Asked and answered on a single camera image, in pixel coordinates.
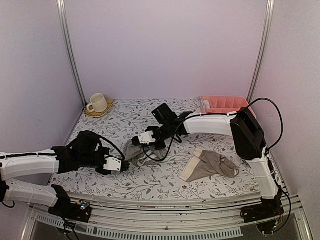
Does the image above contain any floral tablecloth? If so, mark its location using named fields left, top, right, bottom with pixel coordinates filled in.
left=48, top=98, right=285, bottom=201

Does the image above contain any woven bamboo coaster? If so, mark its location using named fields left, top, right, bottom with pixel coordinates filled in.
left=83, top=98, right=116, bottom=118

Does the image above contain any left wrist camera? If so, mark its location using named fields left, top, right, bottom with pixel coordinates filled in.
left=102, top=157, right=130, bottom=172

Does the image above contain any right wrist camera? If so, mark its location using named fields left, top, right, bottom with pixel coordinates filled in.
left=131, top=131, right=156, bottom=146

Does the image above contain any left aluminium frame post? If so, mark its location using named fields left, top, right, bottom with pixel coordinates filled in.
left=56, top=0, right=87, bottom=106

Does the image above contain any grey boxer briefs white trim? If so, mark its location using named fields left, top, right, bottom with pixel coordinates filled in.
left=123, top=140, right=167, bottom=167

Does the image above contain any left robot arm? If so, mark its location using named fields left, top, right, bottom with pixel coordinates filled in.
left=0, top=130, right=110, bottom=223

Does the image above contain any taupe underwear cream waistband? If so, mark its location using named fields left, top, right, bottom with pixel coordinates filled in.
left=179, top=148, right=239, bottom=183

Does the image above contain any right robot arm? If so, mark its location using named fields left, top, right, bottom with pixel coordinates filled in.
left=138, top=103, right=284, bottom=223

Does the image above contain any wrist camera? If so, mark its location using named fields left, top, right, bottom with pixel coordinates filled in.
left=102, top=157, right=130, bottom=172
left=131, top=131, right=156, bottom=146

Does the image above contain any front aluminium rail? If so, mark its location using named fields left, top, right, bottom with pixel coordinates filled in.
left=21, top=193, right=315, bottom=240

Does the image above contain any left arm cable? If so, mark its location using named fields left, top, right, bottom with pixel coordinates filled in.
left=96, top=134, right=126, bottom=161

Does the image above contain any cream ceramic mug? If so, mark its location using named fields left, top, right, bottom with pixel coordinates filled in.
left=86, top=93, right=109, bottom=113

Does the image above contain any right aluminium frame post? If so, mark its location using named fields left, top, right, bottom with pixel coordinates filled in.
left=246, top=0, right=275, bottom=103

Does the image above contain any white item in tray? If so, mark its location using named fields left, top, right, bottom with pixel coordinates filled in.
left=202, top=99, right=211, bottom=109

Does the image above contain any pink divided organizer tray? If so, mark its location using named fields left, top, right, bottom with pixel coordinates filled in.
left=200, top=95, right=249, bottom=114

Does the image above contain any aluminium frame post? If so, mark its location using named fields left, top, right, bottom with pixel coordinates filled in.
left=246, top=0, right=275, bottom=103
left=56, top=0, right=87, bottom=106

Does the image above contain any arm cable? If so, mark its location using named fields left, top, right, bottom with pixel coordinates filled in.
left=246, top=97, right=288, bottom=153
left=96, top=134, right=126, bottom=161

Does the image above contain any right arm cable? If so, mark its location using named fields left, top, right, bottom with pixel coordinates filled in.
left=246, top=97, right=288, bottom=153

